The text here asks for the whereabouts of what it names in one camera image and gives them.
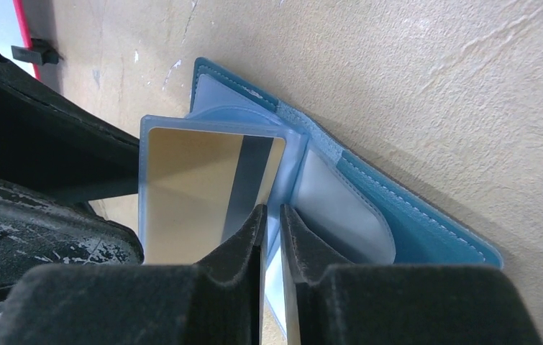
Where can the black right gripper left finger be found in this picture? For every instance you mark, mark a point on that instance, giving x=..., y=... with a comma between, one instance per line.
x=217, y=300

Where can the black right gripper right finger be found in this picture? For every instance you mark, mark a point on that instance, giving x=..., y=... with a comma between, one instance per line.
x=330, y=300

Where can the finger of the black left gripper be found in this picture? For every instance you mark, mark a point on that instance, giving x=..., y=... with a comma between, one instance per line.
x=50, y=145
x=37, y=230

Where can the whiteboard with pink frame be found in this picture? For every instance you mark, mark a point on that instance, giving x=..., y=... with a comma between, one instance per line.
x=14, y=31

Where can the blue card holder wallet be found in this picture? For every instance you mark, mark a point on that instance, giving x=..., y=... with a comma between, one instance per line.
x=353, y=207

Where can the gold credit card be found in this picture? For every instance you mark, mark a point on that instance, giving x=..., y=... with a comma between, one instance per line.
x=200, y=187

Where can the small black clip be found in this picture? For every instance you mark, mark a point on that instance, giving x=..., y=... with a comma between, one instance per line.
x=40, y=53

